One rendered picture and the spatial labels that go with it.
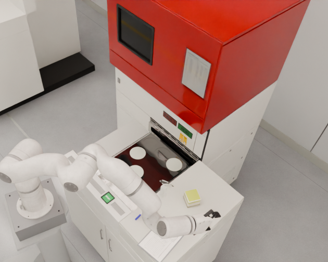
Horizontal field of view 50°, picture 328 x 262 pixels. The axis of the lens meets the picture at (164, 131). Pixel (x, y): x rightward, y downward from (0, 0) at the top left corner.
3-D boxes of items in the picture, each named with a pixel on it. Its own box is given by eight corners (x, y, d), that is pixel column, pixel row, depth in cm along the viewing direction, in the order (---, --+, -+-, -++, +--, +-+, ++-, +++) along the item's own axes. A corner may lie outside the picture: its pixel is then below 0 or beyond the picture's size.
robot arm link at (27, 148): (10, 188, 171) (-4, 157, 154) (33, 161, 184) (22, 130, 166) (30, 197, 169) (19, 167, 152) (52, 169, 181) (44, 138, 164)
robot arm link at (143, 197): (111, 197, 144) (158, 240, 154) (134, 194, 132) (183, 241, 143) (122, 181, 149) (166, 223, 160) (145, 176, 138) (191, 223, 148)
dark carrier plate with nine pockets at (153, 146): (151, 133, 231) (151, 133, 230) (188, 166, 216) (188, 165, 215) (110, 160, 214) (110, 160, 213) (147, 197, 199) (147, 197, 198)
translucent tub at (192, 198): (194, 194, 194) (196, 187, 189) (199, 205, 190) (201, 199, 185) (182, 197, 192) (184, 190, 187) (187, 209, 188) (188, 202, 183)
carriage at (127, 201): (103, 170, 214) (103, 167, 212) (143, 210, 198) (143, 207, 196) (93, 177, 210) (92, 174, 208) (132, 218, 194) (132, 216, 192)
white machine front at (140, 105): (118, 102, 259) (117, 58, 229) (199, 171, 223) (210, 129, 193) (115, 104, 257) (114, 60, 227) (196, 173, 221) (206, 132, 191)
